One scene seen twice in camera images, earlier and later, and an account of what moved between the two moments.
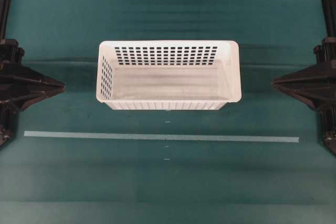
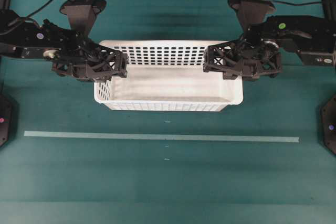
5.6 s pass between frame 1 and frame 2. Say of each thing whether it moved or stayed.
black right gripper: moved
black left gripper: moved
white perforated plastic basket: stayed
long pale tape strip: stayed
